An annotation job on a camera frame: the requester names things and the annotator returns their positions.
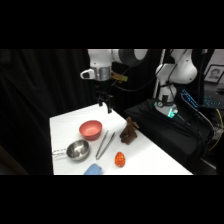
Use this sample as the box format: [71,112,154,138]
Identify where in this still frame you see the black curtain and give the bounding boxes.
[0,49,164,176]

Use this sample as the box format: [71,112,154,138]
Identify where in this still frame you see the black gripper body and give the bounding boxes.
[94,66,115,105]

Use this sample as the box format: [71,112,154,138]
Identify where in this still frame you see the small green light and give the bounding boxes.
[166,107,178,120]

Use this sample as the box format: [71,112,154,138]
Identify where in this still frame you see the metal tongs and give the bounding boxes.
[95,130,117,161]

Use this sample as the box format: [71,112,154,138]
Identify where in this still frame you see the pink bowl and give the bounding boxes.
[78,119,104,142]

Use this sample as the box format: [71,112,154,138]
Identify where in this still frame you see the blue lit device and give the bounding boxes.
[180,88,201,111]

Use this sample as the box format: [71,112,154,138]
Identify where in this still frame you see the black covered robot stand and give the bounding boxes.
[124,97,216,176]

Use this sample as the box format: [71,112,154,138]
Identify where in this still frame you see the steel pot with handle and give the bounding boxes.
[51,139,91,163]

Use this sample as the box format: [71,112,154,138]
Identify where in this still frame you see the framed portrait picture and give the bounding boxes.
[203,64,224,84]

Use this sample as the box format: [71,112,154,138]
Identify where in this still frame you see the brown plush toy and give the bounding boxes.
[119,116,140,145]

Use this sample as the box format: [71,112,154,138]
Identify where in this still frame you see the red textured ball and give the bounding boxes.
[114,151,127,168]

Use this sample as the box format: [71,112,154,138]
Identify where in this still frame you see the yellow cable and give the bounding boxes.
[207,108,224,152]

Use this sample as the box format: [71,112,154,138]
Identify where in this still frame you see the blue cloth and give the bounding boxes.
[83,162,104,176]

